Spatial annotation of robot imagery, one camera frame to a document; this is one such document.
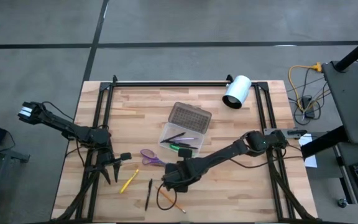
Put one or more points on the yellow highlighter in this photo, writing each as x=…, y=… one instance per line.
x=129, y=181

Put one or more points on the green highlighter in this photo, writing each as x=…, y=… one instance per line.
x=175, y=147

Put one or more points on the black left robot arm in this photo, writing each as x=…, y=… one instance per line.
x=82, y=133

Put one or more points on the clear plastic supply box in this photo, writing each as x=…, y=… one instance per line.
x=182, y=149

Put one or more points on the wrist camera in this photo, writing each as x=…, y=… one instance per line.
x=125, y=156
x=185, y=153

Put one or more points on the caster wheel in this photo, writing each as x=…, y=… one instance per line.
x=342, y=203

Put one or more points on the orange pencil with eraser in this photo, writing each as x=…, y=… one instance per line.
x=171, y=200

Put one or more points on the white paper sheet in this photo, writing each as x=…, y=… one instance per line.
x=311, y=160

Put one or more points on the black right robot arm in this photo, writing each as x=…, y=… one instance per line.
x=228, y=152

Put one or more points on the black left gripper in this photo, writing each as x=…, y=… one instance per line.
x=106, y=160

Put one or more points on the white desk lamp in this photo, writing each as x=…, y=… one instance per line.
x=238, y=90

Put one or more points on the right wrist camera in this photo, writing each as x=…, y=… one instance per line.
x=185, y=153

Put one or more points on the black power adapter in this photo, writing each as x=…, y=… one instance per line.
x=308, y=107

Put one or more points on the grey metal bracket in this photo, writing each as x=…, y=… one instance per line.
x=272, y=132

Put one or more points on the clear studded box lid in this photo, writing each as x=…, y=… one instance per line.
x=190, y=118

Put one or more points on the purple pen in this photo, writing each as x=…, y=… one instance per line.
x=188, y=138

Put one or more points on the black aluminium table frame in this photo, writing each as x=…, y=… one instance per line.
x=166, y=84

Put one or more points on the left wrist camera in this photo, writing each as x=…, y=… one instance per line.
x=125, y=156

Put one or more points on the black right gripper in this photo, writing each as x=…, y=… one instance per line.
x=182, y=174

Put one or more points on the black side table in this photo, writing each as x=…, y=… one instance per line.
x=353, y=102

